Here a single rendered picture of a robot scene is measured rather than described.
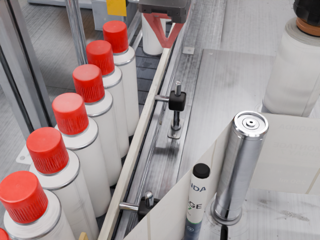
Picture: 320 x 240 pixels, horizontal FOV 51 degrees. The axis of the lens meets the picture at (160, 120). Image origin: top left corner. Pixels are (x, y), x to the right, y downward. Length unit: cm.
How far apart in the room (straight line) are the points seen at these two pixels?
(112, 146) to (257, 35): 62
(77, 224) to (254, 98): 42
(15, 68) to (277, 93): 40
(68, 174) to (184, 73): 51
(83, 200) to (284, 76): 35
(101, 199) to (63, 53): 52
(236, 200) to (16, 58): 35
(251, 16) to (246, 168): 72
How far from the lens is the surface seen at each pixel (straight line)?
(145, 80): 70
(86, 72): 39
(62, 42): 94
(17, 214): 31
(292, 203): 55
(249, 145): 36
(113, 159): 48
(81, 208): 40
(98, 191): 45
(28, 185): 30
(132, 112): 55
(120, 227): 50
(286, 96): 57
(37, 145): 33
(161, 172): 60
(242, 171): 40
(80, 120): 36
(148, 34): 74
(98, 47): 43
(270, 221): 52
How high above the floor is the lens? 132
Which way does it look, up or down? 46 degrees down
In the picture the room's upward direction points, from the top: straight up
